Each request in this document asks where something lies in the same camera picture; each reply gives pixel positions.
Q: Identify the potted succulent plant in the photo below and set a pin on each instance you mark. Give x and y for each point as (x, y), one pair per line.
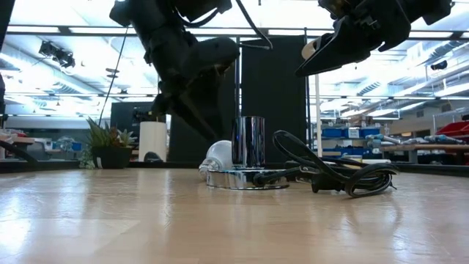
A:
(111, 157)

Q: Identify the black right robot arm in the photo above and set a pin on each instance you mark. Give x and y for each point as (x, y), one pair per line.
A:
(436, 9)

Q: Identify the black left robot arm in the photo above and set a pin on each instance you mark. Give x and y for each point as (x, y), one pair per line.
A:
(139, 14)

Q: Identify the black ceiling-mounted device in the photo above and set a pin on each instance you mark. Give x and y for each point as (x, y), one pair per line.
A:
(58, 55)
(439, 65)

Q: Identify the white cylinder container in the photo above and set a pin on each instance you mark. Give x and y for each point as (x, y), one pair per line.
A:
(153, 137)

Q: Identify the background wooden desk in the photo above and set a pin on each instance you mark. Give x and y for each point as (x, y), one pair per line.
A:
(18, 140)

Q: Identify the white lightbulb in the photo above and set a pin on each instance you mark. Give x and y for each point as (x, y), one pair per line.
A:
(220, 154)

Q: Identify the red storage bin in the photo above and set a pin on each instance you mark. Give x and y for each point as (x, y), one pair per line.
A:
(454, 129)

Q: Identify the grey blue power tool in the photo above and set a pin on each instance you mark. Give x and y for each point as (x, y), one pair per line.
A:
(445, 139)
(383, 139)

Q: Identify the wooden workbench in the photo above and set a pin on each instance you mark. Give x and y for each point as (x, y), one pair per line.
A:
(425, 148)

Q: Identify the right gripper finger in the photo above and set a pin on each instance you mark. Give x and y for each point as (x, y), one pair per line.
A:
(344, 44)
(397, 33)

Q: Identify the long blue storage bin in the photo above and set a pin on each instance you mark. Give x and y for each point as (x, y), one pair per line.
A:
(366, 151)

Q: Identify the black folding room divider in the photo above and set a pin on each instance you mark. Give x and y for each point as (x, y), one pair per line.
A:
(271, 91)

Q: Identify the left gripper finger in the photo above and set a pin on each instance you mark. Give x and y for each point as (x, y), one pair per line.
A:
(162, 104)
(194, 117)

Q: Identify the chrome lamp socket base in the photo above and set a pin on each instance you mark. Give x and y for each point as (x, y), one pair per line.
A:
(248, 141)

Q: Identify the small blue box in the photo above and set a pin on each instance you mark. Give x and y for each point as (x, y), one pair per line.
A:
(77, 146)

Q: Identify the black monitor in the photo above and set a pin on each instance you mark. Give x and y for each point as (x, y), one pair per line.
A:
(122, 117)

